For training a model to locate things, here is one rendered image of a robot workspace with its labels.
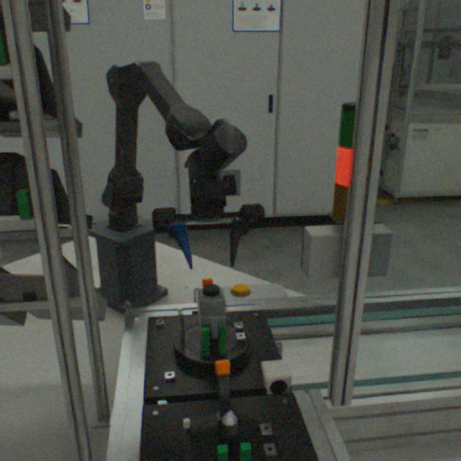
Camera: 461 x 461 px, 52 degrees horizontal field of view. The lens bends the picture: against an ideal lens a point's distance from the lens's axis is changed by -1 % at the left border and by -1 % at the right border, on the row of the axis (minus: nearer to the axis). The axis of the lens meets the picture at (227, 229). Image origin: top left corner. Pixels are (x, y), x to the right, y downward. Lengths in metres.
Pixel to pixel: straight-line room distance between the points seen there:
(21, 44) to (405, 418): 0.76
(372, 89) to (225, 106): 3.19
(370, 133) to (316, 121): 3.31
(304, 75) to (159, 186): 1.44
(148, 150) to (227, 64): 0.90
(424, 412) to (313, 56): 3.26
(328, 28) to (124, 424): 3.45
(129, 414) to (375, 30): 0.64
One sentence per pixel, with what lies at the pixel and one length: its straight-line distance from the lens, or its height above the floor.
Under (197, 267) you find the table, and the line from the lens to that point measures 1.43.
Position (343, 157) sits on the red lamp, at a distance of 0.65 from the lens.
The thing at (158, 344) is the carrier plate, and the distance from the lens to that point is 0.91.
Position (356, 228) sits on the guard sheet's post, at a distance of 0.65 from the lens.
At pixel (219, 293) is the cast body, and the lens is 0.82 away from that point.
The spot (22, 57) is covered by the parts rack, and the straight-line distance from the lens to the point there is 0.52.
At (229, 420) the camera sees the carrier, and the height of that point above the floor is 1.05.
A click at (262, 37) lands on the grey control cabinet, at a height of 1.53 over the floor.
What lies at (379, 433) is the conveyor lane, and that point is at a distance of 0.87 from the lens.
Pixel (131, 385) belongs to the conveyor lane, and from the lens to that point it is 0.85.
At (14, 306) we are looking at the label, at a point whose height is 1.11.
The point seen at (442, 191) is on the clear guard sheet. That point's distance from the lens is 0.70.
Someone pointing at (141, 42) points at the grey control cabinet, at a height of 1.50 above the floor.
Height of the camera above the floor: 1.49
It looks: 22 degrees down
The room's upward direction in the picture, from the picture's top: straight up
